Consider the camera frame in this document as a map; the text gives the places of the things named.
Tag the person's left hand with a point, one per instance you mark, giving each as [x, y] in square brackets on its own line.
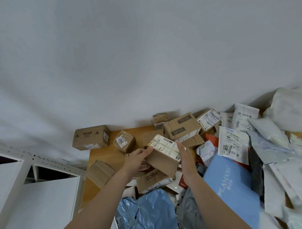
[134, 160]

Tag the person's right hand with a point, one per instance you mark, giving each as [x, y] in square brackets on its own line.
[190, 167]

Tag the tall brown box double label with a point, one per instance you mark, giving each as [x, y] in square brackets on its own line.
[162, 162]

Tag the stack of cardboard boxes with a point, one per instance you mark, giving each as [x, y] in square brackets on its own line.
[184, 127]

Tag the smooth light blue mailer package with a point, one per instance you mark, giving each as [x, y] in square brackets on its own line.
[231, 188]

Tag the INS BAHA cardboard box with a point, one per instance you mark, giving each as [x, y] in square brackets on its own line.
[89, 139]

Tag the pile of white mailers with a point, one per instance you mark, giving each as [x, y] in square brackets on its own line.
[236, 141]

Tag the blue plastic mailer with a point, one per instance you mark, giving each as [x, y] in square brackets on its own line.
[151, 212]

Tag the black bubble mailer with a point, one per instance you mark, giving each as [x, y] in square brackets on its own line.
[256, 174]

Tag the large white plastic bag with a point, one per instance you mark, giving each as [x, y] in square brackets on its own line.
[287, 108]

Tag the person's right forearm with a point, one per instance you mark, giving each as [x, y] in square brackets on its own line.
[217, 210]

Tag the person's left forearm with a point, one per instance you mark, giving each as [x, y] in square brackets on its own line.
[99, 203]

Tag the wooden table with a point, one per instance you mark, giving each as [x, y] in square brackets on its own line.
[103, 153]

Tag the white metal shelf rack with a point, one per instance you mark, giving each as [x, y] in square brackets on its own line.
[47, 203]

